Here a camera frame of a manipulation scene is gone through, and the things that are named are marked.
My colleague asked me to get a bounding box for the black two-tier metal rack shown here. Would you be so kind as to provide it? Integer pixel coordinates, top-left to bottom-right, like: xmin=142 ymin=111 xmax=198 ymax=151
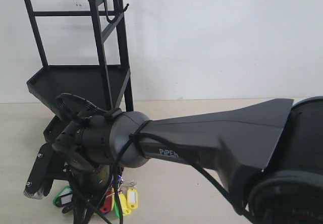
xmin=19 ymin=0 xmax=136 ymax=182

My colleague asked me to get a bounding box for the colourful key tag bunch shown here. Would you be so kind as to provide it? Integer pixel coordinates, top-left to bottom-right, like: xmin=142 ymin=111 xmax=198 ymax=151
xmin=52 ymin=176 xmax=138 ymax=218

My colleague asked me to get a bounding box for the black S hook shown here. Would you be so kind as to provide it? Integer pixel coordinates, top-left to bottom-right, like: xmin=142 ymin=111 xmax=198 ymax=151
xmin=103 ymin=0 xmax=129 ymax=23

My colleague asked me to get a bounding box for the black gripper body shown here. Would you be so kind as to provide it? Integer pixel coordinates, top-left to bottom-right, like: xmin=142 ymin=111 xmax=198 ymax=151
xmin=65 ymin=164 xmax=113 ymax=223

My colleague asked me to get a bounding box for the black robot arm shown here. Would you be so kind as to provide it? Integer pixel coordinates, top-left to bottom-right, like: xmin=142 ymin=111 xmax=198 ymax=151
xmin=24 ymin=93 xmax=322 ymax=223

